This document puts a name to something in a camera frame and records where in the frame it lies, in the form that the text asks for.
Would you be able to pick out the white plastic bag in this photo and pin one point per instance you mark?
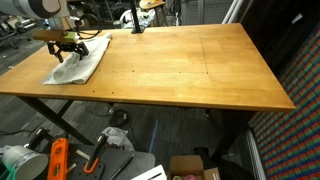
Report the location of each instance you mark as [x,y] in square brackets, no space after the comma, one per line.
[118,137]

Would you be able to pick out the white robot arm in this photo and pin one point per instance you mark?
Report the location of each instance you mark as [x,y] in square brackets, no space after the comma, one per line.
[55,11]

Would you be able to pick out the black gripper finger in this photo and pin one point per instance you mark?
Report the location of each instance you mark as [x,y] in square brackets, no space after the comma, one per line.
[83,50]
[59,56]

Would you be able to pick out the crumpled white cloth pile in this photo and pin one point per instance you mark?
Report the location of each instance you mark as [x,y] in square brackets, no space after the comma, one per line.
[144,18]

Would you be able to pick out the open cardboard box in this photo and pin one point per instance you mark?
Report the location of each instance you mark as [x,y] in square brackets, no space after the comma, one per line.
[190,167]

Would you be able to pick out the black vertical pole stand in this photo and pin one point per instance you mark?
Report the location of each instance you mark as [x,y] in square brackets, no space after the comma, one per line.
[137,28]

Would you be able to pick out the white tape roll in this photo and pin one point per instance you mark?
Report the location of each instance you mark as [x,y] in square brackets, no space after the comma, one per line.
[24,163]

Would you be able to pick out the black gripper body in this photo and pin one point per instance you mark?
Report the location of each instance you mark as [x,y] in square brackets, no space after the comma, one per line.
[58,47]

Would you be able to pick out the black table leg frame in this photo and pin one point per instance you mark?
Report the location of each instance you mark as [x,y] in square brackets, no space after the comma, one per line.
[56,118]

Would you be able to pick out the black office chair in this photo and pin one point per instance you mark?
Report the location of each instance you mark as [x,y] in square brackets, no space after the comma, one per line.
[7,32]

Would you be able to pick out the orange spirit level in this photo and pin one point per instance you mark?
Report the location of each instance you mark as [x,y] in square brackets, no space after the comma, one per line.
[58,160]

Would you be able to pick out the orange handled clamp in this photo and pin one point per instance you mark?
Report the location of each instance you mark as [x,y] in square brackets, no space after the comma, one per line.
[94,156]

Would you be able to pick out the white cloth towel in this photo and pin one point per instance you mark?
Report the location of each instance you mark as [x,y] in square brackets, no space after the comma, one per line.
[76,69]

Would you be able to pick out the small round wooden table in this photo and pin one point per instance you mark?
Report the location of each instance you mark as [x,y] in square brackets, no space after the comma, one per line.
[150,4]

